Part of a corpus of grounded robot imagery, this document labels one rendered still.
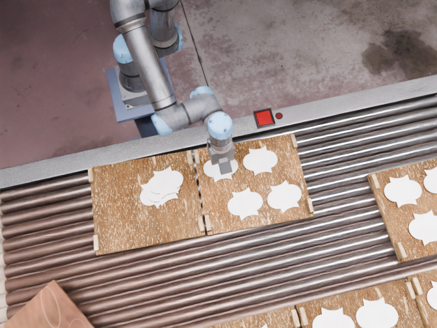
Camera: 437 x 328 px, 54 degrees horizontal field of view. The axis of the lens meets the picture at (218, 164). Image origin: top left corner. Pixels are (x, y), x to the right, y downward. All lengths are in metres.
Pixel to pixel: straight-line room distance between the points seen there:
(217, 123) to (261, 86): 1.66
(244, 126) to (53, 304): 0.97
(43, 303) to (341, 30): 2.60
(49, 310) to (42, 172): 0.56
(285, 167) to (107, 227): 0.72
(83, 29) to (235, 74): 1.14
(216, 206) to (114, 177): 0.41
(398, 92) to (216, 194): 0.90
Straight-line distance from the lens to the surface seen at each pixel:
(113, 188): 1.71
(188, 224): 1.63
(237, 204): 1.63
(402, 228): 1.75
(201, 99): 1.37
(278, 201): 1.65
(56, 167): 1.84
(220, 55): 3.07
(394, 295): 1.70
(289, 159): 1.72
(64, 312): 1.57
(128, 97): 1.84
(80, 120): 2.96
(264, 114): 1.80
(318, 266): 1.65
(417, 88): 2.04
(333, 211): 1.71
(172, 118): 1.35
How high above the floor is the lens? 2.52
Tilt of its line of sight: 70 degrees down
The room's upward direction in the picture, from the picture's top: 1 degrees counter-clockwise
